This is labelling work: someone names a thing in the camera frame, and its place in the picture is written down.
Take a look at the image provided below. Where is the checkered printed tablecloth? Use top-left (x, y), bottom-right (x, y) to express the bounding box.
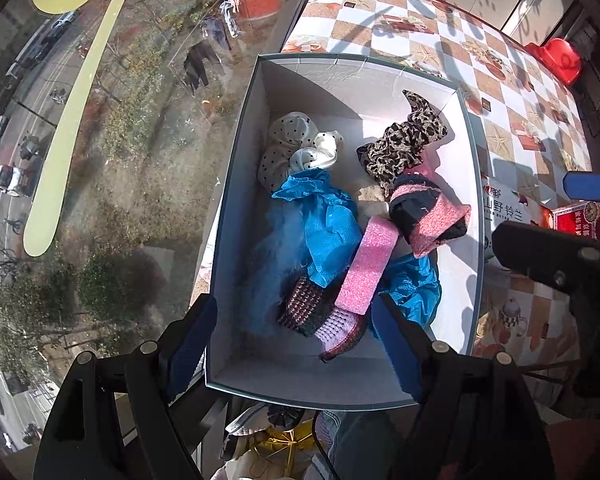
top-left (280, 0), bottom-right (596, 396)

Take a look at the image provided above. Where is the person's red garment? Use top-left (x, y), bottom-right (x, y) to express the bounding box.
top-left (542, 417), bottom-right (600, 480)

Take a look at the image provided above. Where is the beige cloth piece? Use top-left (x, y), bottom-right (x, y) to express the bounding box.
top-left (356, 182), bottom-right (393, 221)

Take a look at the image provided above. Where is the black metal rack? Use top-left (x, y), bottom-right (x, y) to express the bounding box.
top-left (572, 20), bottom-right (600, 136)

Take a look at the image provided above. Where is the person's leg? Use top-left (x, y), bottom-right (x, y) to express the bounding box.
top-left (312, 407), bottom-right (421, 480)

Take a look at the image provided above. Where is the red plastic stool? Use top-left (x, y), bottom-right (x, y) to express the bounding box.
top-left (525, 37), bottom-right (583, 86)

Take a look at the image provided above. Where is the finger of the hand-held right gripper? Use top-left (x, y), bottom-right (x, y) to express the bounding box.
top-left (562, 171), bottom-right (600, 202)
top-left (491, 221), bottom-right (600, 301)

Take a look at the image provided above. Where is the grey cardboard box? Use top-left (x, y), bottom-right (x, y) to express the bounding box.
top-left (204, 52), bottom-right (538, 408)

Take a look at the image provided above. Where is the red patterned carton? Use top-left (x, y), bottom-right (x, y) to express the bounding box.
top-left (550, 200), bottom-right (600, 253)

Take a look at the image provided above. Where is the pink black knitted sock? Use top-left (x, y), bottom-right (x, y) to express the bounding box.
top-left (387, 172), bottom-right (472, 259)

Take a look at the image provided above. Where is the white parked car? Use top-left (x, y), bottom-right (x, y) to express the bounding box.
top-left (0, 164), bottom-right (31, 197)

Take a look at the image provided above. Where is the leopard print scrunchie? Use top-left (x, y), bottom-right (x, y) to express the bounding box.
top-left (356, 90), bottom-right (448, 191)

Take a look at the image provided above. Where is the dark knitted scrunchie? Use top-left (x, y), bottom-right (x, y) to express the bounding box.
top-left (276, 275), bottom-right (368, 363)

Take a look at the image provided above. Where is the long yellow window sticker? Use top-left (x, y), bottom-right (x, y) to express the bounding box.
top-left (22, 0), bottom-right (146, 257)

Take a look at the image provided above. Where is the white polka dot scrunchie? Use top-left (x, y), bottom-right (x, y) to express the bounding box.
top-left (256, 111), bottom-right (342, 193)

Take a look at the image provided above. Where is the white and gold object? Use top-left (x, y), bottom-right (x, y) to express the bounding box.
top-left (220, 402), bottom-right (316, 480)

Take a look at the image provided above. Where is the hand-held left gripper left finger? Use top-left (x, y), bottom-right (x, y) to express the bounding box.
top-left (32, 294), bottom-right (219, 480)

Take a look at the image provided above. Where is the pink foam piece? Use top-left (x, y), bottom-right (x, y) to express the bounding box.
top-left (335, 215), bottom-right (398, 316)

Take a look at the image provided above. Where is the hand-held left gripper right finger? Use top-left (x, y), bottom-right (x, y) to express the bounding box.
top-left (370, 292), bottom-right (551, 480)

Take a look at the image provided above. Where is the blue plastic shoe cover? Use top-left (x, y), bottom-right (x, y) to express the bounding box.
top-left (375, 252), bottom-right (442, 341)
top-left (271, 169), bottom-right (365, 288)

